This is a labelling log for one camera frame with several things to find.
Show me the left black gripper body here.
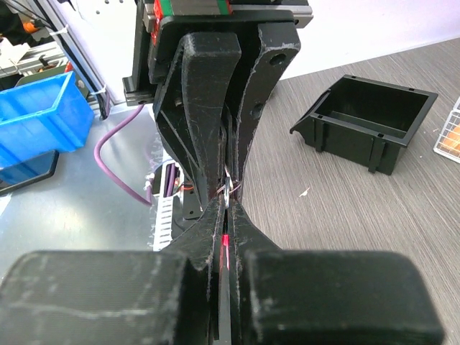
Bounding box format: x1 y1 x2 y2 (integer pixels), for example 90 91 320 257
123 1 313 106

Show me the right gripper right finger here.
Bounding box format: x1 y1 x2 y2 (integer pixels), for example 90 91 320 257
228 201 444 344

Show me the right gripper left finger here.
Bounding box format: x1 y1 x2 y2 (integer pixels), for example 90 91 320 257
1 197 225 344

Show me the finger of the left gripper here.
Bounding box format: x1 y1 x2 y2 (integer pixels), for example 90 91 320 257
155 32 242 206
235 22 302 209

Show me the silver keyring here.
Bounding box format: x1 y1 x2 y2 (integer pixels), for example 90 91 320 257
217 166 242 208

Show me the black plastic tray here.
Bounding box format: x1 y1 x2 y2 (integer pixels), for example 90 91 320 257
290 75 438 175

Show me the blue plastic bin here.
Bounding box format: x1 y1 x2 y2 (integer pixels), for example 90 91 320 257
1 72 95 168

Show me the white slotted cable duct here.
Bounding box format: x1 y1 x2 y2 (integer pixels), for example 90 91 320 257
152 160 176 252

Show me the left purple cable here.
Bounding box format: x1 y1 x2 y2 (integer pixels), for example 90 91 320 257
93 103 154 206

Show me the white wire shelf rack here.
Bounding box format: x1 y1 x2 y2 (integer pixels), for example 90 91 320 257
433 98 460 163

